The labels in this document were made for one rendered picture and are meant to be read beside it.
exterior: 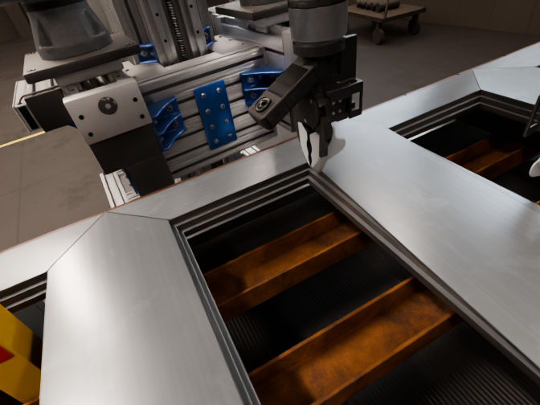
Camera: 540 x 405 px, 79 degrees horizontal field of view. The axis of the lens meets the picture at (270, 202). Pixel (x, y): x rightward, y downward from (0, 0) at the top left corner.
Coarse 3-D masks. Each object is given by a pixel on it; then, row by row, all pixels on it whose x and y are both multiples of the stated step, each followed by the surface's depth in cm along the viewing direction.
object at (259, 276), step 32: (480, 160) 79; (512, 160) 74; (320, 224) 66; (352, 224) 69; (256, 256) 62; (288, 256) 64; (320, 256) 59; (224, 288) 61; (256, 288) 55; (224, 320) 55
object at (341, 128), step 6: (336, 126) 67; (342, 126) 67; (348, 126) 67; (354, 126) 66; (360, 126) 66; (366, 126) 66; (336, 132) 66; (342, 132) 65; (348, 132) 65; (300, 150) 62
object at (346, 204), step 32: (480, 96) 71; (416, 128) 67; (448, 160) 54; (256, 192) 56; (320, 192) 57; (512, 192) 46; (192, 224) 53; (192, 256) 48; (32, 288) 46; (448, 288) 38; (480, 320) 35; (224, 352) 35; (512, 352) 32
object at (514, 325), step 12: (516, 312) 33; (528, 312) 33; (492, 324) 32; (504, 324) 32; (516, 324) 32; (528, 324) 32; (504, 336) 31; (516, 336) 31; (528, 336) 31; (528, 348) 30
